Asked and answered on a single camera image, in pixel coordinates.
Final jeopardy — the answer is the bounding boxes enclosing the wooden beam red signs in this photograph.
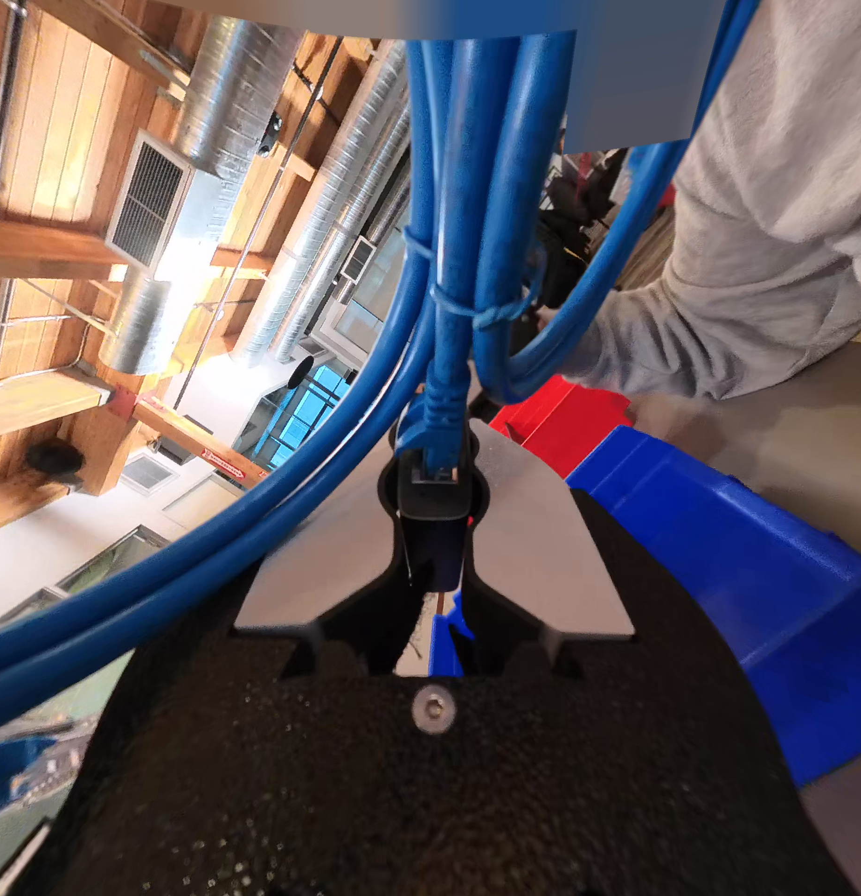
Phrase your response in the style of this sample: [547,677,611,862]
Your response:
[133,395,271,491]

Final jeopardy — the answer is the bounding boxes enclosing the person's right forearm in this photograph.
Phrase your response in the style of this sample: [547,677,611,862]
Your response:
[560,269,861,401]

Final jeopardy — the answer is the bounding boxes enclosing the silver spiral duct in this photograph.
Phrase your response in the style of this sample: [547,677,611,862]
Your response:
[228,59,410,368]

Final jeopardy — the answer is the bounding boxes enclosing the large silver duct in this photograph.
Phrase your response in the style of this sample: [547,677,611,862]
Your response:
[98,17,306,375]

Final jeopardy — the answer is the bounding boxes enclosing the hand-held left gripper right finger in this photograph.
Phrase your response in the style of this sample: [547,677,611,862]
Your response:
[460,417,637,678]

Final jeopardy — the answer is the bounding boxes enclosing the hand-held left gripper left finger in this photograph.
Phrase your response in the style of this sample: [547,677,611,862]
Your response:
[232,448,408,678]

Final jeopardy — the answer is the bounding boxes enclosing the blue plastic bin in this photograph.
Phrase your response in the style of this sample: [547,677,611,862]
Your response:
[429,423,861,788]

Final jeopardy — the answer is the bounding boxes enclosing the white wall vent grille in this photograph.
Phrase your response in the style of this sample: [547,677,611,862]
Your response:
[119,450,181,497]

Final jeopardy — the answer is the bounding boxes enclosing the blue ethernet cable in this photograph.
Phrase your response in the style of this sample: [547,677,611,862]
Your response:
[0,0,760,701]

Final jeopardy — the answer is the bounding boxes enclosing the black ethernet adapter box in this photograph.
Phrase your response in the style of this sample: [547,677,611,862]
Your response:
[396,448,475,592]

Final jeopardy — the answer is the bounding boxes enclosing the red plastic bin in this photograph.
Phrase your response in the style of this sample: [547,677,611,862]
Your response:
[486,374,638,480]

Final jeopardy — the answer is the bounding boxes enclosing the white duct vent grille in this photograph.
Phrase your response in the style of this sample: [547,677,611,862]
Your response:
[105,129,194,270]

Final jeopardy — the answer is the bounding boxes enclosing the person's grey sweatshirt torso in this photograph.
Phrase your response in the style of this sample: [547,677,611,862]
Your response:
[672,0,861,281]

